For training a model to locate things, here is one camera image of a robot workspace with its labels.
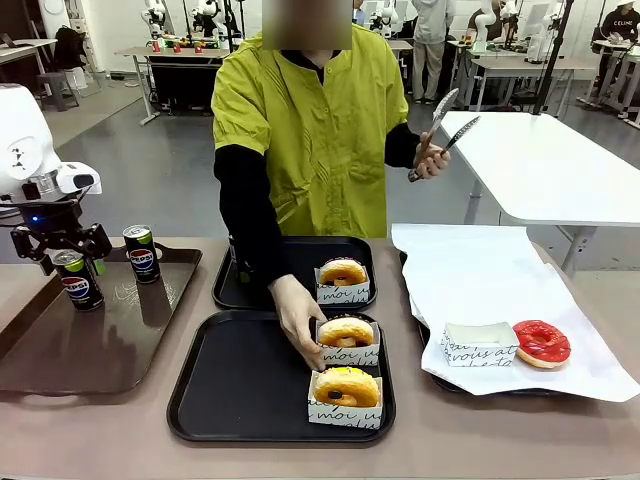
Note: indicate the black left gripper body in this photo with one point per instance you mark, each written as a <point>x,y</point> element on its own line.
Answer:
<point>55,225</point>

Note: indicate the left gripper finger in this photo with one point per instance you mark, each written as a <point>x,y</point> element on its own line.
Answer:
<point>99,242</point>
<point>30,245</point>

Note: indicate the black Pepsi can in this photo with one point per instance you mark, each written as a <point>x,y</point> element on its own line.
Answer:
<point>80,292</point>
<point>144,260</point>

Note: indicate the golden glazed donut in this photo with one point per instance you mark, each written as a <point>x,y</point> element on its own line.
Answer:
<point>345,330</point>
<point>345,270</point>

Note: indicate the person's left forearm black sleeve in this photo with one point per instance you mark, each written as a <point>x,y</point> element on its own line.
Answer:
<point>402,145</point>

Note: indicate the person's right forearm black sleeve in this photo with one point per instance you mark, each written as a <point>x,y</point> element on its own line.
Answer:
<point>255,250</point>

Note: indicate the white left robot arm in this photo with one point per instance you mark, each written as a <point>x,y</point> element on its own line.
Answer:
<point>20,140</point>

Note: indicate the person's right hand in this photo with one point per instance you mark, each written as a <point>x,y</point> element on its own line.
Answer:
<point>297,315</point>

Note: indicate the person's left hand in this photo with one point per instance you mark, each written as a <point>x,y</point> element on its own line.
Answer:
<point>430,160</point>

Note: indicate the brown glossy serving tray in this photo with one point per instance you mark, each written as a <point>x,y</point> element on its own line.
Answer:
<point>100,350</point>

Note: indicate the grey stool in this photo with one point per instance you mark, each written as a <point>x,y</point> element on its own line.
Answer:
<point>57,90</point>

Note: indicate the black backpack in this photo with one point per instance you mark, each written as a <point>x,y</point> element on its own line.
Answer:
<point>67,47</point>

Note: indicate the black plastic serving tray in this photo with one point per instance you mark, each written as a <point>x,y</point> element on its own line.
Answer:
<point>295,250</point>
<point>452,387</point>
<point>240,380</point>

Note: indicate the person in yellow-green shirt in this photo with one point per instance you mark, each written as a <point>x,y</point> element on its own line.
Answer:
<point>320,150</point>

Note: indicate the black and white background robot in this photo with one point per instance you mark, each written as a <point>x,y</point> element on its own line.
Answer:
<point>205,15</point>

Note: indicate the golden donut yellow icing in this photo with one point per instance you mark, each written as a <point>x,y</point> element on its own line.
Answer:
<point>345,385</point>

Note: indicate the white paper sheet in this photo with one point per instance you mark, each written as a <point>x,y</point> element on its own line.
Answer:
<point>475,280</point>

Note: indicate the person in grey shirt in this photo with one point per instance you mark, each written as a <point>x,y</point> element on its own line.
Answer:
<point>430,30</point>

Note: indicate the white script-printed paper box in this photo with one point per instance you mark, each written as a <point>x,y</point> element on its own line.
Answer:
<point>480,355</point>

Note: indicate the white table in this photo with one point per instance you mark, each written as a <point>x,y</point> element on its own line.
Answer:
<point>550,165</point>

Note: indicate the grey lab table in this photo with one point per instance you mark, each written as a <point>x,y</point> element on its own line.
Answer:
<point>530,65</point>

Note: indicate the red glazed donut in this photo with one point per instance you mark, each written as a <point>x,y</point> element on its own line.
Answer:
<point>560,350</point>

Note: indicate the black tripod pole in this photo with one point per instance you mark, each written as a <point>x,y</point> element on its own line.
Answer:
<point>552,55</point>

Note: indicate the person in black printed sweater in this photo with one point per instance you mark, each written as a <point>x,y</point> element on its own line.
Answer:
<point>617,30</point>

